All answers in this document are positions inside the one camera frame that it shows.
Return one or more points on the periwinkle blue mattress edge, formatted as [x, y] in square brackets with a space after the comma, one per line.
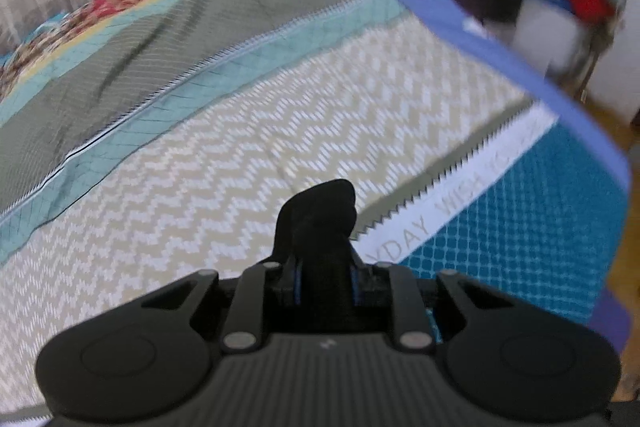
[500, 52]

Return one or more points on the purple mat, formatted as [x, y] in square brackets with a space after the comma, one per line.
[612, 322]

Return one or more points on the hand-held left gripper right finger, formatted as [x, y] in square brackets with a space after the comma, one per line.
[357, 284]

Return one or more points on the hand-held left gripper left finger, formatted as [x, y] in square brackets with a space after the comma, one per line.
[296, 284]

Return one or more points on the zigzag patterned bed sheet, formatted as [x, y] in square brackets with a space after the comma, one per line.
[200, 167]

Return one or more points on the black pants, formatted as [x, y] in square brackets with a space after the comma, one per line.
[320, 227]

